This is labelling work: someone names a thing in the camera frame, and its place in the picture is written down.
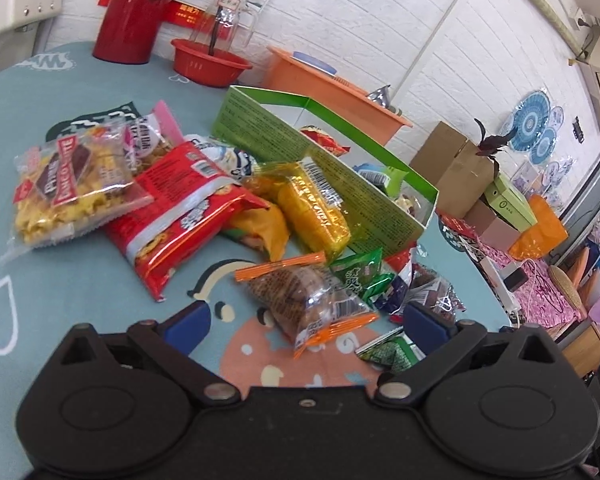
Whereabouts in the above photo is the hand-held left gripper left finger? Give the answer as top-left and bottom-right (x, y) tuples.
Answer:
(55, 301), (242, 406)

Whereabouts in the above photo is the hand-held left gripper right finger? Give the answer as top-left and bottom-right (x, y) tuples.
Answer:
(375, 302), (561, 406)

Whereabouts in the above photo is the orange snack packet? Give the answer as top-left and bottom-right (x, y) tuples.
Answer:
(222, 200), (291, 262)

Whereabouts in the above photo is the green cardboard box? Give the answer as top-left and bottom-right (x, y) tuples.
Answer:
(211, 86), (439, 261)

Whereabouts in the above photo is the white cartoon snack packet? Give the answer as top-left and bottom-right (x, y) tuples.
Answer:
(185, 134), (258, 181)

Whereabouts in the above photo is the clear packet of yellow snacks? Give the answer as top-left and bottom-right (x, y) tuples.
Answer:
(0, 122), (155, 263)

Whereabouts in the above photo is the dark blue snack packet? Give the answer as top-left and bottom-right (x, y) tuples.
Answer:
(375, 247), (417, 323)

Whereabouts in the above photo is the white power strip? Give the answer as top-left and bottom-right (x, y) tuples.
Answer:
(477, 257), (523, 317)

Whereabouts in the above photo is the red flat packet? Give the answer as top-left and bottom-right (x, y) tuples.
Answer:
(437, 212), (481, 253)

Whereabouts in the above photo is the large red snack packet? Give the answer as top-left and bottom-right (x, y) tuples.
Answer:
(105, 141), (271, 302)

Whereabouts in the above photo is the clear orange-edged brown snack packet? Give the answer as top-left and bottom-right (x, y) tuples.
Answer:
(235, 251), (381, 359)

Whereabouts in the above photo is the teal printed tablecloth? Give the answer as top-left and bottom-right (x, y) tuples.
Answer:
(0, 40), (512, 480)

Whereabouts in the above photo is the small pale cardboard box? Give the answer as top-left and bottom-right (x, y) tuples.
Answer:
(465, 200), (521, 253)

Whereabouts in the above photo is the pink patterned cloth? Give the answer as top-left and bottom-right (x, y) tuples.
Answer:
(472, 240), (588, 331)

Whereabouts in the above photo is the orange plastic bag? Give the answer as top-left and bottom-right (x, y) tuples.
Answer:
(509, 195), (570, 261)

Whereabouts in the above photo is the woven straw cushion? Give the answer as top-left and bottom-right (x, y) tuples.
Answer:
(547, 265), (588, 321)

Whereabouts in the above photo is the green lidded box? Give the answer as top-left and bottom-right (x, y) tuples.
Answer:
(482, 172), (538, 233)

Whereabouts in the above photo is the green and blue snack packet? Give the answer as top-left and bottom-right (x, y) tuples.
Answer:
(355, 162), (411, 197)

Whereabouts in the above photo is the yellow corn snack packet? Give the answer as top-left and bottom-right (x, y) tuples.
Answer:
(245, 157), (376, 256)

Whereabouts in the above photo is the large brown cardboard box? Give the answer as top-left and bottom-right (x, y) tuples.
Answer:
(410, 121), (501, 218)

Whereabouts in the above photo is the pink snack packet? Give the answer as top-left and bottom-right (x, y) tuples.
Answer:
(122, 100), (186, 176)

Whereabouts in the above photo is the purple leafed plant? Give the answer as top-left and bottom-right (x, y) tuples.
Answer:
(472, 118), (518, 181)

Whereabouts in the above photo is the red and yellow snack packet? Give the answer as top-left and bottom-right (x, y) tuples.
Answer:
(300, 125), (351, 158)

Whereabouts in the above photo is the metal bowl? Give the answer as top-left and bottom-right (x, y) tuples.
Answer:
(367, 85), (393, 111)

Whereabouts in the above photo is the orange plastic basin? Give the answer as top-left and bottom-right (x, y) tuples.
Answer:
(260, 46), (413, 148)

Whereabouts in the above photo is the red plastic basket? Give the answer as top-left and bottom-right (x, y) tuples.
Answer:
(171, 38), (253, 88)

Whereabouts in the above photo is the blue lidded strainer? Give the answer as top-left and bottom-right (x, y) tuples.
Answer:
(292, 51), (338, 76)

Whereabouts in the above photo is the dark stirring stick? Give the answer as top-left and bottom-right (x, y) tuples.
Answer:
(207, 0), (231, 57)

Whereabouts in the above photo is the clear glass pitcher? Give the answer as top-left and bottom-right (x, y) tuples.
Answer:
(187, 0), (258, 56)

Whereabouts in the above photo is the red thermos jug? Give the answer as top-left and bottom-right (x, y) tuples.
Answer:
(92, 0), (183, 65)

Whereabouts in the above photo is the medium blue patterned wall plate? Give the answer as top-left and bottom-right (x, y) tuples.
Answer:
(530, 127), (558, 166)

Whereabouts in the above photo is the large blue patterned wall plate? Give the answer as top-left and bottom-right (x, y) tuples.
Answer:
(510, 89), (552, 153)

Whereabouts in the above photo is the red wall sign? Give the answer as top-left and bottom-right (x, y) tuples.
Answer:
(167, 0), (216, 28)

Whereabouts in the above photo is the wrapped wall pipe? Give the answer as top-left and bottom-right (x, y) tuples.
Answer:
(490, 0), (583, 58)

